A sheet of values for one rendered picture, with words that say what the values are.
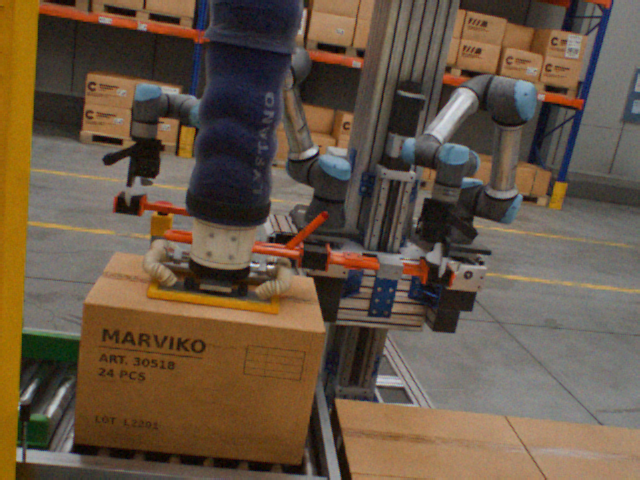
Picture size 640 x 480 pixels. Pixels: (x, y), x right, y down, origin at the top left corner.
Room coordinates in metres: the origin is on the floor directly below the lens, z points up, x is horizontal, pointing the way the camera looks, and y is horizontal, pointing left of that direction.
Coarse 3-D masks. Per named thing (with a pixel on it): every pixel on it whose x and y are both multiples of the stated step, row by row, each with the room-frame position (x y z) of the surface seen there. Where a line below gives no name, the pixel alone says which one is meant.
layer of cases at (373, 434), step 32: (352, 416) 1.86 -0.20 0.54; (384, 416) 1.90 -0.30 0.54; (416, 416) 1.93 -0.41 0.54; (448, 416) 1.97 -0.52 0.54; (480, 416) 2.01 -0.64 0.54; (512, 416) 2.04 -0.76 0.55; (352, 448) 1.68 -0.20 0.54; (384, 448) 1.71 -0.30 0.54; (416, 448) 1.74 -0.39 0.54; (448, 448) 1.77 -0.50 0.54; (480, 448) 1.81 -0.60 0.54; (512, 448) 1.84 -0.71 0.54; (544, 448) 1.87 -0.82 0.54; (576, 448) 1.91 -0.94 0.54; (608, 448) 1.94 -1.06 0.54
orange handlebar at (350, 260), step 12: (144, 204) 1.94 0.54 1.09; (156, 204) 1.95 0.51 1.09; (180, 240) 1.68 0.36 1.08; (192, 240) 1.68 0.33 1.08; (252, 252) 1.71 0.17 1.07; (264, 252) 1.71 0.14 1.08; (276, 252) 1.71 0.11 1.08; (288, 252) 1.72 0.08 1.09; (336, 252) 1.78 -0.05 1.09; (348, 252) 1.79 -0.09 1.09; (336, 264) 1.74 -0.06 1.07; (348, 264) 1.73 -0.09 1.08; (360, 264) 1.74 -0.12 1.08; (372, 264) 1.74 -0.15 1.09; (408, 264) 1.80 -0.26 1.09; (420, 276) 1.77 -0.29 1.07
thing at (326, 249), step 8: (304, 240) 1.79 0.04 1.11; (304, 248) 1.74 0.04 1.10; (312, 248) 1.76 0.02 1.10; (320, 248) 1.77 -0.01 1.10; (328, 248) 1.74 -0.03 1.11; (304, 256) 1.71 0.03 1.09; (312, 256) 1.70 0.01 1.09; (320, 256) 1.71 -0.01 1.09; (328, 256) 1.72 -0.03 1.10; (304, 264) 1.70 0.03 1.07; (312, 264) 1.70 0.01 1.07; (320, 264) 1.71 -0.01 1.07; (328, 264) 1.72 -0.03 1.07
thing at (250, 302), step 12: (156, 288) 1.58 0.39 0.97; (168, 288) 1.58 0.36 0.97; (180, 288) 1.60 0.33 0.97; (192, 288) 1.61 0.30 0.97; (240, 288) 1.62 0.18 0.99; (180, 300) 1.57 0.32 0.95; (192, 300) 1.57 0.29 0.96; (204, 300) 1.57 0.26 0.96; (216, 300) 1.58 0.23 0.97; (228, 300) 1.59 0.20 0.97; (240, 300) 1.60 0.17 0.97; (252, 300) 1.61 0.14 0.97; (264, 300) 1.62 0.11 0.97; (276, 300) 1.65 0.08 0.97; (264, 312) 1.59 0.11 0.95; (276, 312) 1.60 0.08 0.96
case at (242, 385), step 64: (128, 256) 1.84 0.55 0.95; (128, 320) 1.48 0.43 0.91; (192, 320) 1.50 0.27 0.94; (256, 320) 1.54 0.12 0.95; (320, 320) 1.62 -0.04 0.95; (128, 384) 1.48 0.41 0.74; (192, 384) 1.50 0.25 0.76; (256, 384) 1.53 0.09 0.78; (128, 448) 1.48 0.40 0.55; (192, 448) 1.51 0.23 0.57; (256, 448) 1.53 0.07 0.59
